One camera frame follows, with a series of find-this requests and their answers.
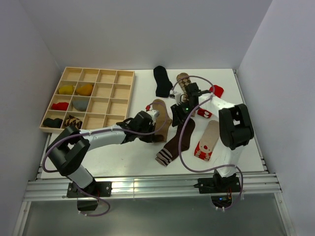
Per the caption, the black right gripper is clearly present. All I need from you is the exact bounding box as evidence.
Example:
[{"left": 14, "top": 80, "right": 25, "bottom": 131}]
[{"left": 171, "top": 101, "right": 199, "bottom": 127}]

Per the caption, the tan ribbed sock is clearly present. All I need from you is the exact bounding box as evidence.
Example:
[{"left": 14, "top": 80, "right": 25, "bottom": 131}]
[{"left": 152, "top": 99, "right": 172, "bottom": 143}]

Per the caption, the dark brown striped sock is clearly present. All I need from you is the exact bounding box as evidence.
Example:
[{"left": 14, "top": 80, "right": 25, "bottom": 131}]
[{"left": 155, "top": 119, "right": 196, "bottom": 168}]

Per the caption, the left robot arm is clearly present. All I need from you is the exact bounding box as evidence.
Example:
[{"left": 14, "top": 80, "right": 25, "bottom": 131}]
[{"left": 45, "top": 110, "right": 162, "bottom": 196}]

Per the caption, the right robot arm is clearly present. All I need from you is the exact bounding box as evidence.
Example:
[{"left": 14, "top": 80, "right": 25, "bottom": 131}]
[{"left": 170, "top": 83, "right": 254, "bottom": 192}]

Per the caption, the brown argyle sock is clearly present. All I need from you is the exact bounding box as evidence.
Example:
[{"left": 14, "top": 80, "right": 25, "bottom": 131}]
[{"left": 176, "top": 72, "right": 199, "bottom": 117}]

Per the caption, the red reindeer sock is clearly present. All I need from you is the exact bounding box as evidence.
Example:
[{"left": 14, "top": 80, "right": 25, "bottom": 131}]
[
  {"left": 194, "top": 120, "right": 220, "bottom": 161},
  {"left": 197, "top": 85, "right": 224, "bottom": 118}
]

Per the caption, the wooden compartment tray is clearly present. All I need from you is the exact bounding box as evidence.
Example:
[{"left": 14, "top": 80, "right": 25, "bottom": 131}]
[{"left": 40, "top": 67, "right": 135, "bottom": 133}]

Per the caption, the rolled grey sock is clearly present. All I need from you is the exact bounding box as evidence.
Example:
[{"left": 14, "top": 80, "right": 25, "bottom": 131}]
[{"left": 72, "top": 100, "right": 89, "bottom": 112}]

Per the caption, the rolled orange sock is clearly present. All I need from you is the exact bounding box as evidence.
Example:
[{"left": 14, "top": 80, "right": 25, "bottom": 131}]
[{"left": 76, "top": 84, "right": 94, "bottom": 96}]

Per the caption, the rolled argyle sock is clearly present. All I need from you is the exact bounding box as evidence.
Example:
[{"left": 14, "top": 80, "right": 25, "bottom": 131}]
[{"left": 64, "top": 115, "right": 83, "bottom": 129}]

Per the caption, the rolled yellow sock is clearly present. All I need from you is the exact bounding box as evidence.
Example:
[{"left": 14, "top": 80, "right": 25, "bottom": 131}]
[{"left": 58, "top": 85, "right": 74, "bottom": 95}]

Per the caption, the rolled red sock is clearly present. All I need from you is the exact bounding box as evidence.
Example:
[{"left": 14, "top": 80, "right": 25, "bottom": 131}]
[{"left": 51, "top": 102, "right": 69, "bottom": 111}]

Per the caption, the rolled black sock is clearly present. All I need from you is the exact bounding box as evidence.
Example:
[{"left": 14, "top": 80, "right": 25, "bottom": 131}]
[{"left": 43, "top": 118, "right": 63, "bottom": 128}]

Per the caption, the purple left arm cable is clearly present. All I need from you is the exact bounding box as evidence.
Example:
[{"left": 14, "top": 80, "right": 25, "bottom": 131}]
[{"left": 42, "top": 102, "right": 173, "bottom": 217}]

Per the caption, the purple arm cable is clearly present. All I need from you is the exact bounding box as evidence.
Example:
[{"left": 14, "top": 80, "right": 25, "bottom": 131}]
[
  {"left": 42, "top": 102, "right": 173, "bottom": 217},
  {"left": 172, "top": 75, "right": 244, "bottom": 210}
]

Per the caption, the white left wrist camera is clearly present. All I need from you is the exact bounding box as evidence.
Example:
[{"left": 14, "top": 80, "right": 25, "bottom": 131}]
[{"left": 146, "top": 105, "right": 159, "bottom": 123}]

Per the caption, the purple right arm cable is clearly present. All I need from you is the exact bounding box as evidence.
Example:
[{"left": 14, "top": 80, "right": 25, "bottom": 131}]
[{"left": 172, "top": 75, "right": 244, "bottom": 210}]

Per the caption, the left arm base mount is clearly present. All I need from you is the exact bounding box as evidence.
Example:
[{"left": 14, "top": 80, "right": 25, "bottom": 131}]
[{"left": 66, "top": 181, "right": 113, "bottom": 212}]

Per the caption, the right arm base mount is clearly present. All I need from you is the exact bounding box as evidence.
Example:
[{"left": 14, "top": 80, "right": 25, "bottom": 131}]
[{"left": 193, "top": 174, "right": 242, "bottom": 211}]

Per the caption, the aluminium frame rail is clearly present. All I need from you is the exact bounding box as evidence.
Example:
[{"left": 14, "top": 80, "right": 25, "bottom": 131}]
[{"left": 23, "top": 173, "right": 282, "bottom": 202}]

